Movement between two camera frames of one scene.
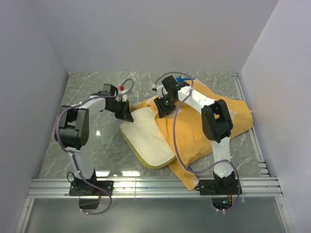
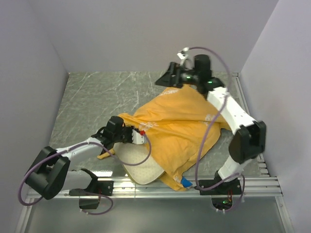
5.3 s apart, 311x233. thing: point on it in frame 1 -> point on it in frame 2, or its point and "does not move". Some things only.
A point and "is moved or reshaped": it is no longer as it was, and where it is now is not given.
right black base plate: x=218 y=187 does not move
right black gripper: x=162 y=109 -> x=166 y=79
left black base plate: x=80 y=188 does not move
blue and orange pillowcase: x=192 y=147 is moved or reshaped
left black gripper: x=125 y=114 -> x=129 y=128
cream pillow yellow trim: x=146 y=139 -> x=132 y=153
